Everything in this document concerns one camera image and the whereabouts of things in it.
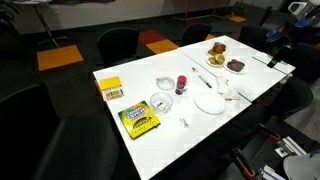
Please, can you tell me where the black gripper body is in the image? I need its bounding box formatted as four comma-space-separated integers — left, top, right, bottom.
266, 45, 296, 70

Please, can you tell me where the small glass bowl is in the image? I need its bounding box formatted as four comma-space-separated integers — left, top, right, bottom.
155, 76, 176, 92

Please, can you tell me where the large cut glass bowl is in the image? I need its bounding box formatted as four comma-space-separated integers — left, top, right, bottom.
149, 91, 175, 116

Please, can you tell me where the black office chair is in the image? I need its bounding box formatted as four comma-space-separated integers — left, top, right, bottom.
259, 77, 315, 122
237, 25, 269, 52
0, 82, 63, 180
180, 22, 213, 47
32, 112, 122, 180
96, 26, 141, 69
290, 42, 320, 85

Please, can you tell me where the white plate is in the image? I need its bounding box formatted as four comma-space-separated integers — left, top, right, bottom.
205, 56, 227, 69
223, 61, 249, 76
204, 46, 228, 58

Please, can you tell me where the dark chocolate bread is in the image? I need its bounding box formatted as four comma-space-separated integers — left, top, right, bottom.
226, 58, 246, 73

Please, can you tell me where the light brown bread roll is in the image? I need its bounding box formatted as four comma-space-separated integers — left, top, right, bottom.
208, 53, 226, 66

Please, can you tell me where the brown stacked bread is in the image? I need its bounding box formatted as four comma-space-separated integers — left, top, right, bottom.
208, 41, 228, 56

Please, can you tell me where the white marker pen black cap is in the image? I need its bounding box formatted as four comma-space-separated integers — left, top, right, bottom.
198, 74, 213, 89

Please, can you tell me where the red capped small bottle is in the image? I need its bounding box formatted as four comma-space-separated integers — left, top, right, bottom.
175, 75, 188, 96

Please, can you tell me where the light grey rounded object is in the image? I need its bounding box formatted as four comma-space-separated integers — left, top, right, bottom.
282, 151, 320, 180

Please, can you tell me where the green marker box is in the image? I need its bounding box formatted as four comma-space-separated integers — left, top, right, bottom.
117, 100, 162, 140

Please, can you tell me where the yellow marker box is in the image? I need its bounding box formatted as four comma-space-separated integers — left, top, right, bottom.
99, 75, 125, 102

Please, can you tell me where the metal table stand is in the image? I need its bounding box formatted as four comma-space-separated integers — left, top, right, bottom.
13, 0, 69, 48

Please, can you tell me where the orange handled clamp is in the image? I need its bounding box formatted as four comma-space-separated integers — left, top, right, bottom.
255, 122, 283, 143
232, 146, 258, 180

